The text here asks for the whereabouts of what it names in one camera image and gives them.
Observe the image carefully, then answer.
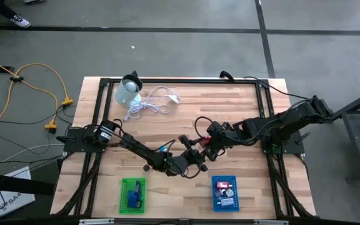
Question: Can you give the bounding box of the white printed box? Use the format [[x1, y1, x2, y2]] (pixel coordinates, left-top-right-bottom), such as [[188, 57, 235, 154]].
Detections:
[[0, 166, 36, 219]]

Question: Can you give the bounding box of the black aluminium table frame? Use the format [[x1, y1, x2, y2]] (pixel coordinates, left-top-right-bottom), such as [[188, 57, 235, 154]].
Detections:
[[54, 77, 317, 219]]

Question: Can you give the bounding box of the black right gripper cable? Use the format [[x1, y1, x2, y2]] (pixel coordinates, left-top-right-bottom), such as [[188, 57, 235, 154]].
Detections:
[[194, 116, 215, 140]]

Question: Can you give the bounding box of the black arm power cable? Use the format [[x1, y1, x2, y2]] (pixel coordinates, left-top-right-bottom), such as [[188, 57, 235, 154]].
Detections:
[[242, 76, 311, 101]]

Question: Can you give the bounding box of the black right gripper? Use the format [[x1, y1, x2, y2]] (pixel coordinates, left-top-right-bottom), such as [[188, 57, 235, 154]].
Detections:
[[197, 121, 231, 162]]

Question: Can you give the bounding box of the white floor cable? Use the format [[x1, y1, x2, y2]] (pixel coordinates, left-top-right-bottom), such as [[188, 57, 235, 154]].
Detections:
[[0, 142, 66, 173]]

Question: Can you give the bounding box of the black metal beam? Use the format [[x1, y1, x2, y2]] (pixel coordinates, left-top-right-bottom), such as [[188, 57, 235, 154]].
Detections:
[[0, 171, 56, 196]]

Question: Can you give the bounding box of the yellow extension cable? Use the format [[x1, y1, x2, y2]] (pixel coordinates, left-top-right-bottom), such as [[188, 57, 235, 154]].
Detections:
[[0, 62, 74, 144], [0, 53, 59, 134]]

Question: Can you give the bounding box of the white desk lamp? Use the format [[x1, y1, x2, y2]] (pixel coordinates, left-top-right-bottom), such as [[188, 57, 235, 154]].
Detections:
[[114, 74, 144, 109]]

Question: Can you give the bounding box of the blue plastic basket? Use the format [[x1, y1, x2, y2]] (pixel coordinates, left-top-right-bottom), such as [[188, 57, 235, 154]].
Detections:
[[211, 175, 240, 213]]

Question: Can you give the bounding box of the person's leg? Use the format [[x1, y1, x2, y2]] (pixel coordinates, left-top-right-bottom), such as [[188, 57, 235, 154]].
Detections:
[[0, 0, 18, 19]]

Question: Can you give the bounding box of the white lamp cable with switch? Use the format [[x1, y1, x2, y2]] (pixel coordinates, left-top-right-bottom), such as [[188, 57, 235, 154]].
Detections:
[[123, 86, 183, 122]]

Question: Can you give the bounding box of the black metal table frame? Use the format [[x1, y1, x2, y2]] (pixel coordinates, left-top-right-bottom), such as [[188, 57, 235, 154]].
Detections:
[[324, 86, 360, 173]]

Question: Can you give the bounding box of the silver metal bracket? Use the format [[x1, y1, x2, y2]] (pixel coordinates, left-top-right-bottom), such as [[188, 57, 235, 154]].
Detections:
[[254, 219, 290, 225], [79, 218, 115, 225]]

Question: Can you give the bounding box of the dark blue digital clock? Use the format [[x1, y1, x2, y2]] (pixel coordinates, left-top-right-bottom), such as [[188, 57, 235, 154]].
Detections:
[[134, 180, 142, 201]]

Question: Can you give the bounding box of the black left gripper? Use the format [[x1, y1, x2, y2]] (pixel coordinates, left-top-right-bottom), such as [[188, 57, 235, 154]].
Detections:
[[172, 134, 211, 173]]

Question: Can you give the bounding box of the green plastic basket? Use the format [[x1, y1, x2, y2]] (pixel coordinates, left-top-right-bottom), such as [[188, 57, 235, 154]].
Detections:
[[118, 177, 148, 216]]

